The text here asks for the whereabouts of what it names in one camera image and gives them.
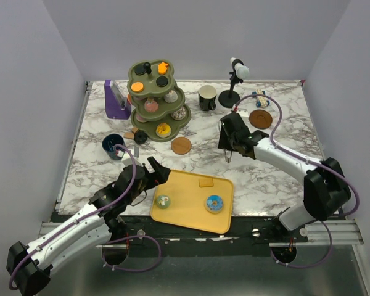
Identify white sprinkled donut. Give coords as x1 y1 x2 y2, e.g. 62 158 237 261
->
171 107 187 121

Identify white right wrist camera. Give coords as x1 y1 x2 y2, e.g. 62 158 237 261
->
231 106 249 124

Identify pink snowball cake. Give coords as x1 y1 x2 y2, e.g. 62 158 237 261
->
144 97 159 113

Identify grey snowball cake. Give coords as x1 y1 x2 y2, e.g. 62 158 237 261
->
164 90 178 104

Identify black lamp white bulb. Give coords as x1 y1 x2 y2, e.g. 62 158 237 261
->
218 57 250 109

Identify orange fish cookie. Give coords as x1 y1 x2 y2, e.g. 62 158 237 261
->
157 61 170 75

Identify rectangular beige biscuit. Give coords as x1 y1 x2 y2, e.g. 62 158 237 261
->
199 178 214 188

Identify metal serving tongs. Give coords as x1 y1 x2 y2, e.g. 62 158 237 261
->
218 120 234 163

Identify pink frosted donut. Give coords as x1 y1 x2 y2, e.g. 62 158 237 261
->
136 113 146 123

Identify black ridged knob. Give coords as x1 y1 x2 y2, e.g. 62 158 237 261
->
134 130 148 145

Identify dark blue mug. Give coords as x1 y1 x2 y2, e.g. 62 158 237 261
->
102 134 125 160

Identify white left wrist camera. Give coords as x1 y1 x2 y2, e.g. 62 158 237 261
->
116 146 141 167

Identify yellow frosted donut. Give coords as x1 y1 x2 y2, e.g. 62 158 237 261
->
155 123 172 138

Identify green snowball cake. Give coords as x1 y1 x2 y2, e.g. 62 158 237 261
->
155 194 171 209

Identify toy car blue wheels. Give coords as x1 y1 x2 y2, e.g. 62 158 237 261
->
252 89 270 108

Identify blue frosted donut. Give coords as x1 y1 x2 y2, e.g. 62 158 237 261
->
204 195 224 214

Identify round orange biscuit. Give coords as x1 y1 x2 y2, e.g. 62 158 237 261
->
131 81 144 93

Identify purple box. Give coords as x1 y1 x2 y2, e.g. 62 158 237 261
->
104 80 131 120

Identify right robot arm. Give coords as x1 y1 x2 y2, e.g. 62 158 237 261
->
218 112 351 242

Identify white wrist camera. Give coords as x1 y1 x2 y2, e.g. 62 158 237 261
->
116 146 141 167
231 106 249 124

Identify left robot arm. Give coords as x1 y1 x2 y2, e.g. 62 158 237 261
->
6 157 171 295

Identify black cream mug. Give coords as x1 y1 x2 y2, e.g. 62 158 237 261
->
198 85 216 111

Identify dark wooden coaster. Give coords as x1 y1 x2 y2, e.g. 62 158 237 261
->
249 109 273 129

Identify light wooden coaster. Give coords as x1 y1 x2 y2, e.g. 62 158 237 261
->
171 137 192 155

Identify small wooden block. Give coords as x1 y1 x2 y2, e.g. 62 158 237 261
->
123 127 139 140

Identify yellow serving tray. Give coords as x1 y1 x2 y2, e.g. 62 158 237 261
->
150 170 234 234

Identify green tiered cake stand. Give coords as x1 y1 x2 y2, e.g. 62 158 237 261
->
127 59 191 142

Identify black patterned sandwich cookie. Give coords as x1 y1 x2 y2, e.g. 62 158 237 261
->
133 64 146 75

